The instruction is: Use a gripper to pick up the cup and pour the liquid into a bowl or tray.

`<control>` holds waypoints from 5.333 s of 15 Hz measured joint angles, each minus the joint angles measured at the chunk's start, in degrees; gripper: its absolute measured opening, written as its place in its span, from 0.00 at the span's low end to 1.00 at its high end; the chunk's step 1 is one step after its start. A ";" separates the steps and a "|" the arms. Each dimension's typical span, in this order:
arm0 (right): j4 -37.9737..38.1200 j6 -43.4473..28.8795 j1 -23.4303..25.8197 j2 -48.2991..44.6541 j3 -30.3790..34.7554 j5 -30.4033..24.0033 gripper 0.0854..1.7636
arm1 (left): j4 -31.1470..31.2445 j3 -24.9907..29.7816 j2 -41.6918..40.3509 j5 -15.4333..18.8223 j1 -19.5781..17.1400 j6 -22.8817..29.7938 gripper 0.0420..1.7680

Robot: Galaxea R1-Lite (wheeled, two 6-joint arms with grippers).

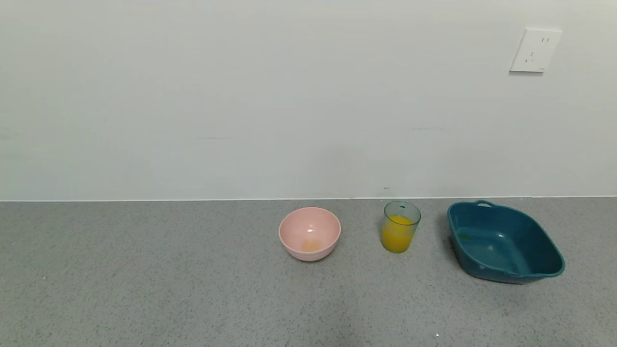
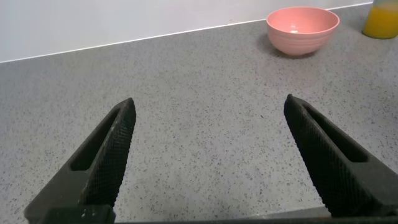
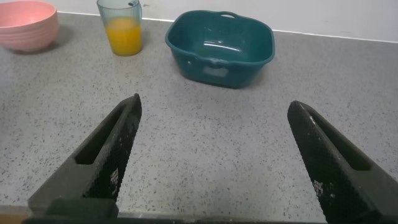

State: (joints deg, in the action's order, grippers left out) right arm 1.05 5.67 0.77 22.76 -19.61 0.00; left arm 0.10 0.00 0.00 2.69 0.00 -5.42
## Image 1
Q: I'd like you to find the ribbed teal glass cup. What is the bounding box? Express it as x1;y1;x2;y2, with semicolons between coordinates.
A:
381;200;422;254

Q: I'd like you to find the orange juice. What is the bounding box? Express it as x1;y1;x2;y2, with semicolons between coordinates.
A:
381;215;416;254

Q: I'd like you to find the pink bowl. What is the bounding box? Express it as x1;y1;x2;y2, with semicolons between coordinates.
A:
279;207;342;262

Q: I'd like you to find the teal plastic tray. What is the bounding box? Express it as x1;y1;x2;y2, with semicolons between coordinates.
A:
447;200;566;284

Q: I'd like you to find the white wall socket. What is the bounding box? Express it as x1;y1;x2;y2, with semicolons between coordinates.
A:
509;28;563;74

